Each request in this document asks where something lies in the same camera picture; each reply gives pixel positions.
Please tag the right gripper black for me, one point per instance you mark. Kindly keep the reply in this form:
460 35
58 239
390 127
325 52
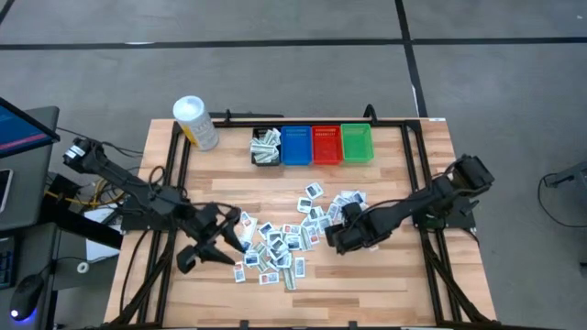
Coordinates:
362 234

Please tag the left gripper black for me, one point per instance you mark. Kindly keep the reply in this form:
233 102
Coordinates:
208 236

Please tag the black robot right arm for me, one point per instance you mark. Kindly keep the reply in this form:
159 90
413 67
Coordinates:
440 192

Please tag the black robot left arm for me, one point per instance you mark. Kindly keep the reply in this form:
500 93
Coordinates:
119 176

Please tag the white printed sachet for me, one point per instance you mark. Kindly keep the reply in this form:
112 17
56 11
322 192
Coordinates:
300 267
324 223
304 205
251 259

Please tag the blue alcohol pad packet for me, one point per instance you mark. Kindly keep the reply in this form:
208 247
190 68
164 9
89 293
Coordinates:
293 241
266 229
316 213
248 245

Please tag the dark antiseptic towelette packet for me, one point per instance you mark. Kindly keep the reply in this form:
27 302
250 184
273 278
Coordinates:
277 249
357 197
314 190

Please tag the translucent white packet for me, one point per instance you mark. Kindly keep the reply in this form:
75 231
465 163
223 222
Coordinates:
275 237

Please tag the crumpled white sachet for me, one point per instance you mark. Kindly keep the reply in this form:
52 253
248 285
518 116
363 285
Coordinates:
283 260

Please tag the red plastic basket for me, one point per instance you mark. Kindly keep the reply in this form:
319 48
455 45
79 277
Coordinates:
327 146

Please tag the black plastic basket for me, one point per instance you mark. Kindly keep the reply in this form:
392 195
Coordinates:
266 163

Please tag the green plastic basket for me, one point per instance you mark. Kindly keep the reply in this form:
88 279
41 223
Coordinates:
357 143

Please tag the blue plastic basket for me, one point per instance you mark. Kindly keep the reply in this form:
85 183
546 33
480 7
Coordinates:
295 146

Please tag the white paper sheet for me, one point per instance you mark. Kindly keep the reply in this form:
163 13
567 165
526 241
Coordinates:
98 247

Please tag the white wipes canister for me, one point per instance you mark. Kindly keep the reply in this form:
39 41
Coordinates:
197 121

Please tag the black stand bar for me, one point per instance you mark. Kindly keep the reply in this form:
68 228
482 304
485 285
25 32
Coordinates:
82 227

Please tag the white tape roll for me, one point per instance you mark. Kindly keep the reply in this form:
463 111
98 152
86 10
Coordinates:
79 267

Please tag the grey side desk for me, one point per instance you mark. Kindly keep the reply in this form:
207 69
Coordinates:
32 183

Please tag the black computer mouse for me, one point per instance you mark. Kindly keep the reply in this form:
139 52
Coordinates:
27 295

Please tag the black keyboard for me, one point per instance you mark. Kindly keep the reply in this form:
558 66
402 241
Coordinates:
5 270

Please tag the white smartphone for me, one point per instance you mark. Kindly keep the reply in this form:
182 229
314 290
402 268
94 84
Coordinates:
4 190

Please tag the black monitor blue screen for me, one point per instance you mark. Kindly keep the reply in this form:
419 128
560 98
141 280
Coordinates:
23 130

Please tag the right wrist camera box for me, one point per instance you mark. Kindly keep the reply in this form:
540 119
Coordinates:
352 211

